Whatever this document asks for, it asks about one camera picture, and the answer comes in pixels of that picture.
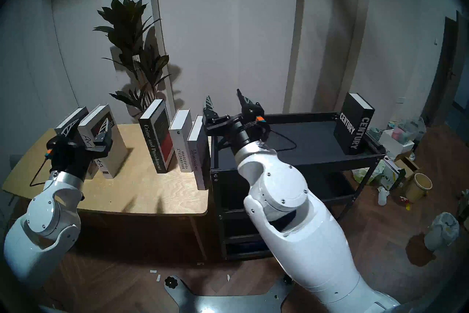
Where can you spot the grey metal robot base plate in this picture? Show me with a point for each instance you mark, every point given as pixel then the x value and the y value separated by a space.
pixel 220 303

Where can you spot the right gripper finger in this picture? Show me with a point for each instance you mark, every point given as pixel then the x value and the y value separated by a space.
pixel 252 110
pixel 210 114

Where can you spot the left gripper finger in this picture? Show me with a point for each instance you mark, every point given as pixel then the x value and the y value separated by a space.
pixel 103 138
pixel 67 130

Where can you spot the green and white carton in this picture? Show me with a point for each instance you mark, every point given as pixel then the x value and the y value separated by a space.
pixel 392 174

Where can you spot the Arietta Mobilier book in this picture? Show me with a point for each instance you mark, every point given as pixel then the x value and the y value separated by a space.
pixel 117 154

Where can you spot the pale green plastic bag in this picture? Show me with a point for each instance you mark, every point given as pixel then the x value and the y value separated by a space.
pixel 364 174

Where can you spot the dark brown door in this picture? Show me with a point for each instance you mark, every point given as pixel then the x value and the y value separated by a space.
pixel 443 74

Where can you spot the grey Special Issue book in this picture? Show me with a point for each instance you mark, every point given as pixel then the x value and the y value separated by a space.
pixel 72 116

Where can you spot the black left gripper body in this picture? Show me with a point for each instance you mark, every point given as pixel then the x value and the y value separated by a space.
pixel 73 158

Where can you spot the black Century book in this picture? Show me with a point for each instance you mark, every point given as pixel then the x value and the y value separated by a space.
pixel 348 132

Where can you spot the grey Discontent book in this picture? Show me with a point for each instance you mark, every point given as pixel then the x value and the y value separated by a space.
pixel 199 162

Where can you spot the light wooden display table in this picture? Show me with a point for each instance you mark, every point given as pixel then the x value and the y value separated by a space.
pixel 146 191

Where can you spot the brown cardboard box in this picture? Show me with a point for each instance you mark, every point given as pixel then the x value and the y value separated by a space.
pixel 408 165

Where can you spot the teal mug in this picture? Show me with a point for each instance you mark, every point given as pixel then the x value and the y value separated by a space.
pixel 376 134

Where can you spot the white Design Hotels yearbook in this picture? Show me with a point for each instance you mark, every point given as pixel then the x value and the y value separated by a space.
pixel 179 147

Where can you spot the small white bottle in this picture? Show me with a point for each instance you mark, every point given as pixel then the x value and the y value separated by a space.
pixel 382 196

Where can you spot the beige round bucket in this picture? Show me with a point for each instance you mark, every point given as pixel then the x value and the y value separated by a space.
pixel 417 189

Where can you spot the tall green leafy plant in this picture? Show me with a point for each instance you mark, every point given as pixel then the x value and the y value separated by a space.
pixel 124 22

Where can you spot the white square box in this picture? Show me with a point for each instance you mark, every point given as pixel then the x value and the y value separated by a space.
pixel 394 147

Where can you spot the white bin with plastic bag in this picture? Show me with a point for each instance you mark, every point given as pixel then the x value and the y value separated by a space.
pixel 439 233

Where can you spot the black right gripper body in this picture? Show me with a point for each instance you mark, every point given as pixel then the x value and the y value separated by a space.
pixel 242 130

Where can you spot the black star knob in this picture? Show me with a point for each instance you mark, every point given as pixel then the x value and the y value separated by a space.
pixel 170 282

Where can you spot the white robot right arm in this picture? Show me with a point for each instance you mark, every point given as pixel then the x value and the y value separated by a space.
pixel 293 213

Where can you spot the clear plastic storage box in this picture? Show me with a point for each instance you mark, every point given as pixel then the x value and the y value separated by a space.
pixel 408 130

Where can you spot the black metal shelf cart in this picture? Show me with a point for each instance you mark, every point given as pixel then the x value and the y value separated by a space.
pixel 311 147

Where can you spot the Crime and Punishment book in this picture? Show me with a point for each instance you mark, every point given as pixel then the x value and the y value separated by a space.
pixel 157 140

